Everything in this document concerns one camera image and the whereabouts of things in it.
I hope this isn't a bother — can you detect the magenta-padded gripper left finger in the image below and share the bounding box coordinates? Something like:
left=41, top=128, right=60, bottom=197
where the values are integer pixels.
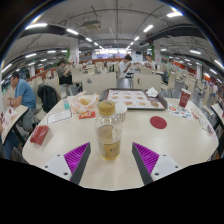
left=42, top=142, right=92, bottom=186

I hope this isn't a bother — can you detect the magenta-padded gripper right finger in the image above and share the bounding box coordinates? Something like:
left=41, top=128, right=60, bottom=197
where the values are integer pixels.
left=131, top=142, right=183, bottom=186

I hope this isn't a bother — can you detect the clear bottle with tan cap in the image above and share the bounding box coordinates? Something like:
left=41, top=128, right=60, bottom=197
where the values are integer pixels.
left=94, top=99, right=123, bottom=161

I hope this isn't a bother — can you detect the flat round red coaster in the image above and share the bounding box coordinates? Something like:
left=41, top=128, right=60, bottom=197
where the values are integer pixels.
left=149, top=115, right=168, bottom=130

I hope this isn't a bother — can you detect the small red sauce packet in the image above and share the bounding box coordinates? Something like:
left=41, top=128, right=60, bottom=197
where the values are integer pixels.
left=78, top=111, right=97, bottom=120

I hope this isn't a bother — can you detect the white printed card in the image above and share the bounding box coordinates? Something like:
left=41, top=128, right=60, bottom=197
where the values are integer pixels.
left=45, top=108, right=74, bottom=126

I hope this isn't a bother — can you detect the small clear sanitizer bottle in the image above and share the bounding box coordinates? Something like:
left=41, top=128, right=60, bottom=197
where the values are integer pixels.
left=61, top=94, right=71, bottom=110

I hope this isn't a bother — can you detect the printed paper tray liner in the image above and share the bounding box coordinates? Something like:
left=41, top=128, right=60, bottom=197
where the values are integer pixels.
left=105, top=89, right=166, bottom=110

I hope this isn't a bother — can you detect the crumpled white napkin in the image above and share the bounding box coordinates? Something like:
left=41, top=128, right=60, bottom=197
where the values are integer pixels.
left=145, top=86, right=159, bottom=98

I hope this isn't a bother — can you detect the black backpack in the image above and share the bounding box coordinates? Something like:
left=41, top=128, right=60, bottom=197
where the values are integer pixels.
left=36, top=84, right=59, bottom=114

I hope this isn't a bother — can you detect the clear plastic packet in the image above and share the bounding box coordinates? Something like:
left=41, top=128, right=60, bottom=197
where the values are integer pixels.
left=199, top=118, right=214, bottom=135

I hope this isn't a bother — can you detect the red paper cup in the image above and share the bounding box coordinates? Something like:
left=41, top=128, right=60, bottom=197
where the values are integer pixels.
left=178, top=88, right=193, bottom=109

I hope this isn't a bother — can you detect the group of beige chairs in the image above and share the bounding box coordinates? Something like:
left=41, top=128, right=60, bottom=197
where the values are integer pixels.
left=19, top=61, right=214, bottom=101

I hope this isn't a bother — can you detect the person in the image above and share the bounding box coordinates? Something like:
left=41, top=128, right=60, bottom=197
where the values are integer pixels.
left=55, top=59, right=74, bottom=86
left=143, top=53, right=157, bottom=70
left=118, top=54, right=134, bottom=79
left=5, top=70, right=38, bottom=134

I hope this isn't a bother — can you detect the ceiling air conditioner unit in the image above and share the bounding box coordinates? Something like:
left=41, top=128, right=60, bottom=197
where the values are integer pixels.
left=81, top=19, right=103, bottom=32

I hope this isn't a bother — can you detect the group of ceiling lights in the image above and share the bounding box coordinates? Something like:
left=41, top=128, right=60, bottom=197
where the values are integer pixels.
left=1, top=11, right=224, bottom=84

